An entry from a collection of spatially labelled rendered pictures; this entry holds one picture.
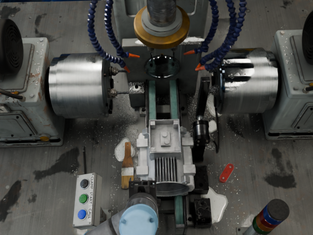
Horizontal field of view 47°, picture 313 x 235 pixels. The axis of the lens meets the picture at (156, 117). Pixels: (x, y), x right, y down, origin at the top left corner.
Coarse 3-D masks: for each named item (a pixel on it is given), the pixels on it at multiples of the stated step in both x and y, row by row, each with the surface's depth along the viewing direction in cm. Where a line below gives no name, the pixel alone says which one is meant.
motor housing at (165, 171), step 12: (144, 156) 123; (156, 168) 119; (168, 168) 117; (180, 168) 120; (156, 180) 117; (168, 180) 116; (180, 180) 117; (192, 180) 120; (156, 192) 129; (168, 192) 130; (180, 192) 128
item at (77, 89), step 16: (64, 64) 130; (80, 64) 130; (96, 64) 130; (64, 80) 128; (80, 80) 128; (96, 80) 128; (112, 80) 147; (64, 96) 129; (80, 96) 129; (96, 96) 129; (112, 96) 135; (64, 112) 134; (80, 112) 134; (96, 112) 134
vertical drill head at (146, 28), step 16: (160, 0) 103; (176, 0) 107; (144, 16) 115; (160, 16) 108; (176, 16) 114; (144, 32) 114; (160, 32) 112; (176, 32) 114; (160, 48) 114; (176, 48) 120
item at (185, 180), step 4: (144, 128) 126; (148, 128) 126; (180, 128) 126; (184, 128) 126; (144, 132) 125; (148, 132) 125; (180, 132) 125; (184, 132) 125; (184, 176) 117; (184, 180) 116; (188, 180) 117
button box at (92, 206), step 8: (80, 176) 121; (88, 176) 120; (96, 176) 120; (88, 184) 118; (96, 184) 119; (80, 192) 118; (88, 192) 117; (96, 192) 118; (88, 200) 116; (96, 200) 117; (80, 208) 116; (88, 208) 114; (96, 208) 116; (88, 216) 113; (96, 216) 115; (80, 224) 113; (88, 224) 112; (96, 224) 114
